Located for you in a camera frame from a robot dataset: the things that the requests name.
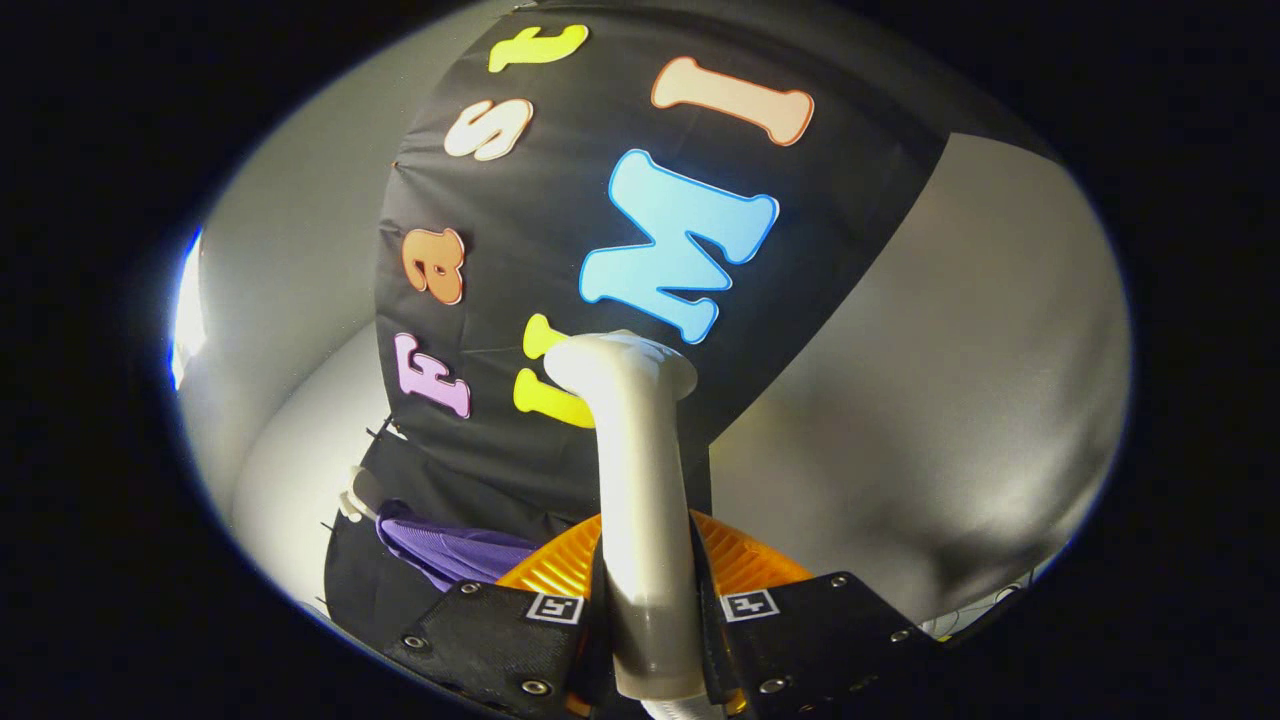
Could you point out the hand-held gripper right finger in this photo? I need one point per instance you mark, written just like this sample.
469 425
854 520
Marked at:
810 640

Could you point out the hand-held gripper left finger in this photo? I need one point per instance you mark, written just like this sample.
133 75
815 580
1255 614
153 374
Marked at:
500 640

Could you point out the purple jacket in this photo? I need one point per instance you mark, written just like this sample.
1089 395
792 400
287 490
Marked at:
450 550

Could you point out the white garment steamer head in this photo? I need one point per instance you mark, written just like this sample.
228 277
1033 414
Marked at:
640 500

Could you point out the white clothes hanger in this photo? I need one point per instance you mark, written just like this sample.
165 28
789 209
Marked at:
355 500

